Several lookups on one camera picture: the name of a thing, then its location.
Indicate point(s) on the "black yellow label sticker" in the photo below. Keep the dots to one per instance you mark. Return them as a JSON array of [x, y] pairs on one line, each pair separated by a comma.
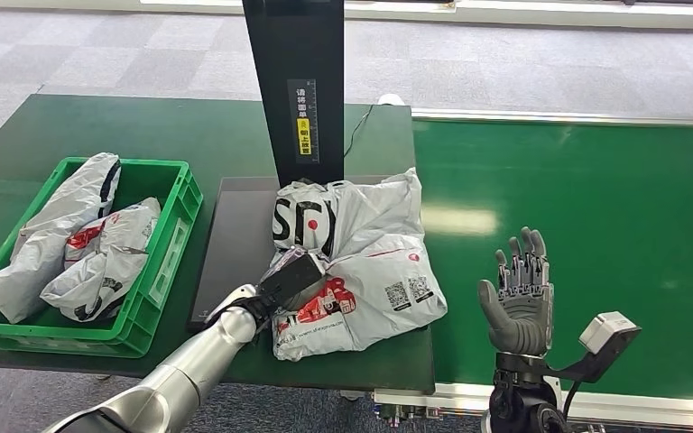
[[303, 119]]

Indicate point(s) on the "silver conveyor side rail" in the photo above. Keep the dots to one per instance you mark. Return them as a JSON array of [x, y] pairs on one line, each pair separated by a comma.
[[561, 117], [621, 409]]

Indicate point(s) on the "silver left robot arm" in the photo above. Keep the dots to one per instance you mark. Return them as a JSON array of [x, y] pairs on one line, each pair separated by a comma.
[[191, 364]]

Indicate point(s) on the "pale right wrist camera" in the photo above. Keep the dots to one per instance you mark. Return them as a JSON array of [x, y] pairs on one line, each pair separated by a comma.
[[606, 330]]

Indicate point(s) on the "green conveyor belt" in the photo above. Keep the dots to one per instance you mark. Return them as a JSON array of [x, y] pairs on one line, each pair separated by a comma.
[[591, 239]]

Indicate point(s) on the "white courier bag black letters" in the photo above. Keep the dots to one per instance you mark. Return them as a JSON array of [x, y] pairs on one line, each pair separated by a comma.
[[376, 281]]

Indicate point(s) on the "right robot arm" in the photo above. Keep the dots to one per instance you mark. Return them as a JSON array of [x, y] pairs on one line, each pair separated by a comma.
[[523, 394]]

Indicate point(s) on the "dark left robot hand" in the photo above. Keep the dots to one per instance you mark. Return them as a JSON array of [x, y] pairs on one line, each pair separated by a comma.
[[292, 281]]

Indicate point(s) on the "small white round object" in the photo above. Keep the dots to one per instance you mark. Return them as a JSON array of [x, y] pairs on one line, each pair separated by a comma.
[[391, 100]]

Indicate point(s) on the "long white courier bag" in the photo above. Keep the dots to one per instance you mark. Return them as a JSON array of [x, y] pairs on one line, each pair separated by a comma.
[[53, 233]]

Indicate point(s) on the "white courier bag red print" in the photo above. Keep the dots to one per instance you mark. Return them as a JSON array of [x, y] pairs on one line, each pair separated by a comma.
[[107, 263]]

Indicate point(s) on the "metal fittings under conveyor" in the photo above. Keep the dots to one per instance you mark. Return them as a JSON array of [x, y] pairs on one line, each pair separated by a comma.
[[406, 413]]

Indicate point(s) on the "green plastic crate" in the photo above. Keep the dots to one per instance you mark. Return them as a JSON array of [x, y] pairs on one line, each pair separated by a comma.
[[167, 239]]

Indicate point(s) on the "black scanner base plate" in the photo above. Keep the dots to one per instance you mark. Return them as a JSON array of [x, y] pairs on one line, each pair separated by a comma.
[[239, 239]]

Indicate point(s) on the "black camera bracket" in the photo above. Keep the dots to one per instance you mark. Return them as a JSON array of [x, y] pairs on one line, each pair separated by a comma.
[[597, 361]]

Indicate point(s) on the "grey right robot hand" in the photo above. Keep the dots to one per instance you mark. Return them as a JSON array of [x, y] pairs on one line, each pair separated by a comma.
[[523, 317]]

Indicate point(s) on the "black scanner post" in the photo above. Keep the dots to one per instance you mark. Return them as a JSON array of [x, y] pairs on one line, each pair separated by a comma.
[[298, 48]]

